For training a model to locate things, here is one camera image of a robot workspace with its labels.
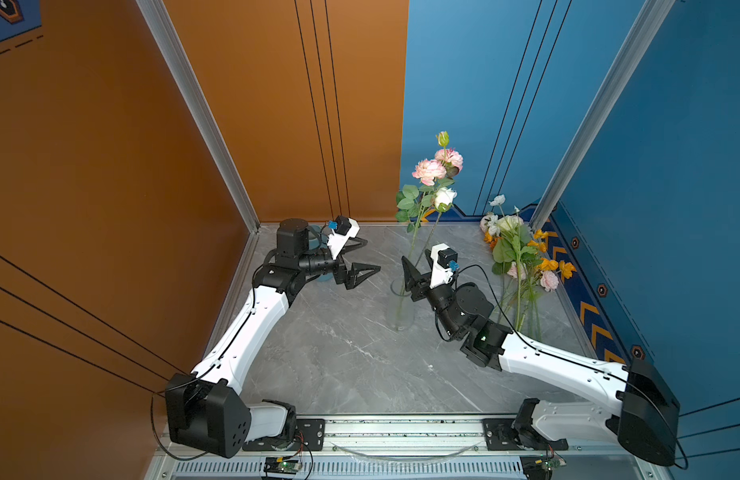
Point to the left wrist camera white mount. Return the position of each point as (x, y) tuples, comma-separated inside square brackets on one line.
[(343, 229)]

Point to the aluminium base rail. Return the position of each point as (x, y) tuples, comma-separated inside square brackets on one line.
[(426, 446)]

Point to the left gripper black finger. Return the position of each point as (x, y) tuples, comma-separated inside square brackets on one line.
[(358, 273), (355, 243)]

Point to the green circuit board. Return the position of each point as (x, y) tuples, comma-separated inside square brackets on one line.
[(542, 467), (280, 466)]

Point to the single white rose stem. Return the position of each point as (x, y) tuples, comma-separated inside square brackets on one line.
[(440, 201)]

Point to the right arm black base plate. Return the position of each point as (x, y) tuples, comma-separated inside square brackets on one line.
[(501, 435)]

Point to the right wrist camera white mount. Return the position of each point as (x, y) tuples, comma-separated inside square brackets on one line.
[(444, 264)]

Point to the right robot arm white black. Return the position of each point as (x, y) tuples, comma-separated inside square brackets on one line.
[(631, 405)]

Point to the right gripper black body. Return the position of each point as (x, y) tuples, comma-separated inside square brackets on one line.
[(440, 299)]

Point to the aluminium corner post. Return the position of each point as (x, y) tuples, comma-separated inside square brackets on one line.
[(638, 40), (163, 31)]

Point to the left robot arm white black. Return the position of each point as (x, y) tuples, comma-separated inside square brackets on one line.
[(204, 409)]

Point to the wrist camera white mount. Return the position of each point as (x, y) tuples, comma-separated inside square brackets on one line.
[(444, 264), (343, 229)]

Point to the aluminium corner post left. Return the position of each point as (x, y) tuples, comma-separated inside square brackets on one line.
[(163, 31)]

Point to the cream rose with leaves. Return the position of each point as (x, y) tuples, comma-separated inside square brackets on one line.
[(507, 222)]

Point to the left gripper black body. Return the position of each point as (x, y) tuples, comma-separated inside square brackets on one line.
[(339, 272)]

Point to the green circuit board left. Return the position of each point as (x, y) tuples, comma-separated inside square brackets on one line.
[(280, 466)]

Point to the aluminium corner post right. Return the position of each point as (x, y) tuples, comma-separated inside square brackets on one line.
[(638, 40)]

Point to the orange flower stem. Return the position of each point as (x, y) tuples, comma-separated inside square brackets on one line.
[(550, 258)]

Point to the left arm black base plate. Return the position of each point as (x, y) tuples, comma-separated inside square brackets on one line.
[(311, 431)]

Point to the teal ceramic vase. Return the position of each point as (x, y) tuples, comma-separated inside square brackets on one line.
[(319, 257)]

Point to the white poppy fuzzy green stem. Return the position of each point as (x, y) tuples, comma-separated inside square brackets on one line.
[(497, 211)]

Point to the clear glass vase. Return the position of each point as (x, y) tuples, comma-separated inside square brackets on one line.
[(401, 313)]

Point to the pink peony flower stem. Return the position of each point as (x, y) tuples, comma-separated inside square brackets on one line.
[(547, 279)]

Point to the pink rose spray with leaves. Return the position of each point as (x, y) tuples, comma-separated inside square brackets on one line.
[(439, 171)]

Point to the green circuit board right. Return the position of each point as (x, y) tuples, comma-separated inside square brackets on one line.
[(542, 467)]

